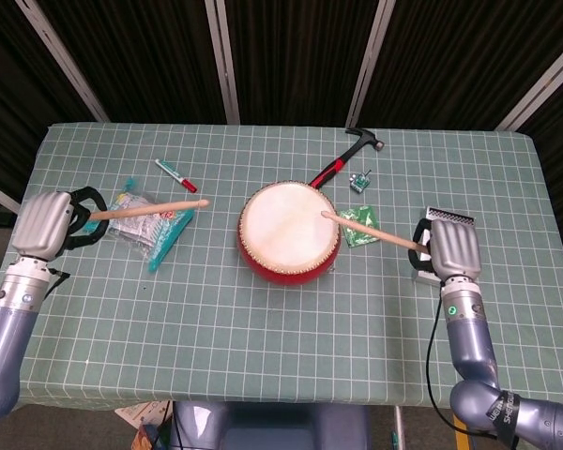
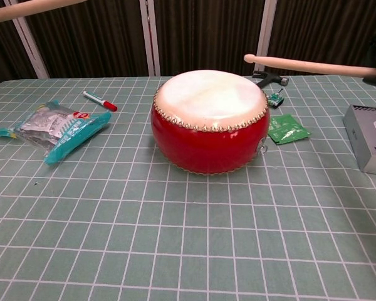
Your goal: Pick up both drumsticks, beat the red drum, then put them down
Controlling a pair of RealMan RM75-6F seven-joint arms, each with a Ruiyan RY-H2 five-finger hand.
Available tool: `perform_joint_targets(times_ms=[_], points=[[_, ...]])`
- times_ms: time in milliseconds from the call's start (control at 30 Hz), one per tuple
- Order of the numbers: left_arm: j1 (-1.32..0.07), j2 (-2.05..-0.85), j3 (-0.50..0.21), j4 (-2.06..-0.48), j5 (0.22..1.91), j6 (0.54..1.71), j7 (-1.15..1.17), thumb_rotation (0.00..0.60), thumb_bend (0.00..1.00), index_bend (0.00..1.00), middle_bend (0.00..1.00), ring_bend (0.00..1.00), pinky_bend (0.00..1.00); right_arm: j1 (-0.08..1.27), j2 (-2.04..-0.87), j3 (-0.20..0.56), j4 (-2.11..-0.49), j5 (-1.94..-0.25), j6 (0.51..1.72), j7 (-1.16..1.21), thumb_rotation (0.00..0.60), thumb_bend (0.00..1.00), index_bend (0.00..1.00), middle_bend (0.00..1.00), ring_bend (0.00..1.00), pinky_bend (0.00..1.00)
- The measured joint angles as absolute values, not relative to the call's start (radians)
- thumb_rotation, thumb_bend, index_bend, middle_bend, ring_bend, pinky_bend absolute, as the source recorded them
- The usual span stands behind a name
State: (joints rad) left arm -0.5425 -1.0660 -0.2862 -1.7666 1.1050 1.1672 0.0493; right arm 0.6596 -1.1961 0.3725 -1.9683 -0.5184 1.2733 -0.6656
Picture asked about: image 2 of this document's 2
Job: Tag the wooden drumstick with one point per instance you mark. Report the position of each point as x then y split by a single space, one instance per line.
300 65
18 11

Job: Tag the red drum white skin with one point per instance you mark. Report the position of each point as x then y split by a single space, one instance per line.
206 147

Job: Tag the green gridded cutting mat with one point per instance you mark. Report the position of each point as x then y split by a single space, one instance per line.
175 219

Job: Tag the silver grey cardboard box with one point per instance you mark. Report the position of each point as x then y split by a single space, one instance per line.
369 147

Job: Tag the black red claw hammer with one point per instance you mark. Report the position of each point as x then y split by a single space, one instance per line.
264 82

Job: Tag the green foil sachet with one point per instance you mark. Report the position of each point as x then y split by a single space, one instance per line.
288 130

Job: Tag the white marker red cap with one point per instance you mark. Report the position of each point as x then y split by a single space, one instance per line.
97 98

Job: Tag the teal snack packet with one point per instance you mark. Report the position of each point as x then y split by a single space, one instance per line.
65 131

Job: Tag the white partition post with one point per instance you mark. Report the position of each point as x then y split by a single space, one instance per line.
150 40
266 37
28 44

